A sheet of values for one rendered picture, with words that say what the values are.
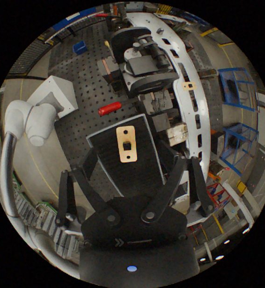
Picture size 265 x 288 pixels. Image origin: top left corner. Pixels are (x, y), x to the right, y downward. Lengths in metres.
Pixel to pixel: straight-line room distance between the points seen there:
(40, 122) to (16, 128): 0.16
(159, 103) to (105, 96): 0.45
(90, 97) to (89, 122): 0.18
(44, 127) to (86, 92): 0.38
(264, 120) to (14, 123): 8.58
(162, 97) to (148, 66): 0.12
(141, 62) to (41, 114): 0.50
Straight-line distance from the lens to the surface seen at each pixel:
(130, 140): 0.22
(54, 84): 0.63
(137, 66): 0.24
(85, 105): 0.73
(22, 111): 0.58
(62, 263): 0.33
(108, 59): 0.34
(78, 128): 0.77
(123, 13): 0.56
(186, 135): 0.37
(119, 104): 0.24
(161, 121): 0.29
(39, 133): 0.53
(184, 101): 0.44
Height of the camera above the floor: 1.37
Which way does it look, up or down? 68 degrees down
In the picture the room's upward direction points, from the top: 169 degrees clockwise
